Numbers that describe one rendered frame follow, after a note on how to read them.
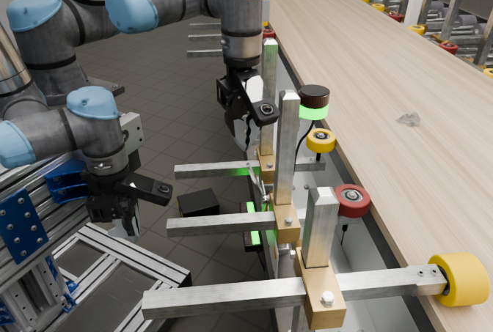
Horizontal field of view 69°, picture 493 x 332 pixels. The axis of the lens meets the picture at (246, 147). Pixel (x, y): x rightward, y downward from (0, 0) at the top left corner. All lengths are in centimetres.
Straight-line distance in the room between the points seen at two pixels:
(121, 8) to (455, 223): 74
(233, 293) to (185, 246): 135
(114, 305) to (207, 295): 98
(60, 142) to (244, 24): 36
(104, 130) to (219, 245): 134
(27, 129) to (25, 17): 35
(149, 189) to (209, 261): 115
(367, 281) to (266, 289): 16
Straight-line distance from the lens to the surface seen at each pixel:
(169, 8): 64
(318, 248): 57
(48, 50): 96
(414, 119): 118
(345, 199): 83
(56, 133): 65
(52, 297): 140
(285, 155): 75
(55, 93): 99
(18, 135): 65
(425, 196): 90
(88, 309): 156
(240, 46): 66
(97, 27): 101
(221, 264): 183
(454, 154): 109
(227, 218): 82
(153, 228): 204
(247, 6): 64
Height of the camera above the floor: 144
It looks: 34 degrees down
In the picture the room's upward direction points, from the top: straight up
